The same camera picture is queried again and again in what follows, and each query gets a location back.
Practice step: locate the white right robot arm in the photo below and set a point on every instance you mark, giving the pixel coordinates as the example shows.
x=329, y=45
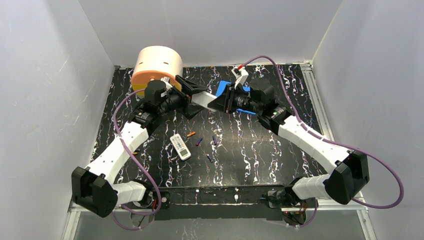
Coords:
x=346, y=171

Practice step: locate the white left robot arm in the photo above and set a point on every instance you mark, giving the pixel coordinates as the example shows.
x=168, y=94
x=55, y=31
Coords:
x=93, y=186

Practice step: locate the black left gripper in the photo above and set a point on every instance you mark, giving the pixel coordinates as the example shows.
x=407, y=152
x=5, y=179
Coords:
x=185, y=98

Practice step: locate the small white buttoned remote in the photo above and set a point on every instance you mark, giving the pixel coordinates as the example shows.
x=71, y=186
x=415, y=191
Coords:
x=180, y=147

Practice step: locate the blue flat foam pad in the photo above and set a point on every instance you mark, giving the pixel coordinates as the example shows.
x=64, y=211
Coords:
x=242, y=100

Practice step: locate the cream cylindrical drum container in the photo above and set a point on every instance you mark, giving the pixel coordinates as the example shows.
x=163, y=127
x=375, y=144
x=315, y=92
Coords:
x=156, y=63

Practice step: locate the black base bar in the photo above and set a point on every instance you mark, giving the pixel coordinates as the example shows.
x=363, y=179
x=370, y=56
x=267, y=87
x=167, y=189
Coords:
x=220, y=202

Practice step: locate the dark battery lower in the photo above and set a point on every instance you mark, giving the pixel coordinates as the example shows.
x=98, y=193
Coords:
x=209, y=158

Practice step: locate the long white remote control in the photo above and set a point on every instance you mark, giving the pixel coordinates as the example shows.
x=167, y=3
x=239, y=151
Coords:
x=203, y=99

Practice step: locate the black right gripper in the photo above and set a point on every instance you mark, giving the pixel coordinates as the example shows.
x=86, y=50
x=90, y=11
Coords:
x=226, y=100

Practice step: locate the blue purple battery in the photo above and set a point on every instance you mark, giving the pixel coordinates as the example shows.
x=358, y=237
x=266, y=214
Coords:
x=214, y=140
x=199, y=141

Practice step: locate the orange battery centre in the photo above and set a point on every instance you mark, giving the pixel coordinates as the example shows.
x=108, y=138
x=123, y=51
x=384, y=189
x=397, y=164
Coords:
x=191, y=134

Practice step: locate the aluminium frame rail right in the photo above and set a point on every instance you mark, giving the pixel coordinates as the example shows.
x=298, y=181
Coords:
x=311, y=83

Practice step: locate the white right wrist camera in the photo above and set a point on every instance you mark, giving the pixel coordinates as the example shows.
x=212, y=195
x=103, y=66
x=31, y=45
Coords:
x=241, y=75

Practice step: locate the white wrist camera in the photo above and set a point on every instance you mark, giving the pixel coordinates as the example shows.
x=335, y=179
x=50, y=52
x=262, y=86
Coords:
x=241, y=75
x=166, y=80

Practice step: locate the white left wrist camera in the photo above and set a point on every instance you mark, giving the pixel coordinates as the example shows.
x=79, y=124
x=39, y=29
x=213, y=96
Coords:
x=166, y=80

